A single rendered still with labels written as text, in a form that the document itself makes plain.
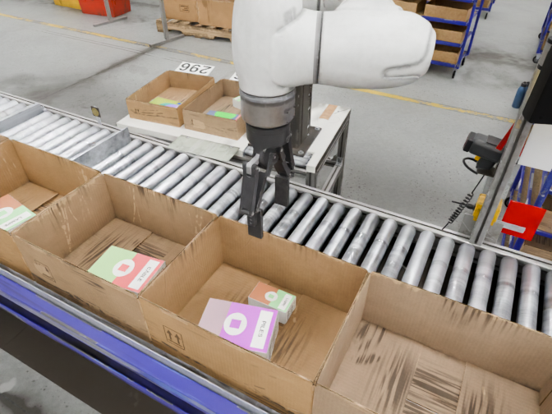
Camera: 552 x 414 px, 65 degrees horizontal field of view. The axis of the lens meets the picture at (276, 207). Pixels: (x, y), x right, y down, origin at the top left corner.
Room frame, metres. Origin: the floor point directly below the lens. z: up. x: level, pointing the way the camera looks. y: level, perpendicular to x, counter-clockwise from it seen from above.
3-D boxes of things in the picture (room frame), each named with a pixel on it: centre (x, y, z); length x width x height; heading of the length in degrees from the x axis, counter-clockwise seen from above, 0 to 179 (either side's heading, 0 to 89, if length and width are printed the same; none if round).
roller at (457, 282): (0.81, -0.52, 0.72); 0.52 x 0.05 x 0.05; 152
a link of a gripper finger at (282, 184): (0.70, -0.01, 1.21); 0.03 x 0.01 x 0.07; 62
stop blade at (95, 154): (1.50, 0.77, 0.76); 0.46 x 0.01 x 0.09; 152
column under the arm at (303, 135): (1.71, -0.04, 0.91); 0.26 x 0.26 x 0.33; 68
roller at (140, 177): (1.39, 0.57, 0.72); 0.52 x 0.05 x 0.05; 152
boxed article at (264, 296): (0.65, 0.01, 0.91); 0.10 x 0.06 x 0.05; 62
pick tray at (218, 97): (1.91, 0.22, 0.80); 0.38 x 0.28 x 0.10; 157
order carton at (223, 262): (0.59, 0.04, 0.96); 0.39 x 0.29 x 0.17; 62
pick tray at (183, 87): (2.03, 0.52, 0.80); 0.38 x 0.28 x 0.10; 159
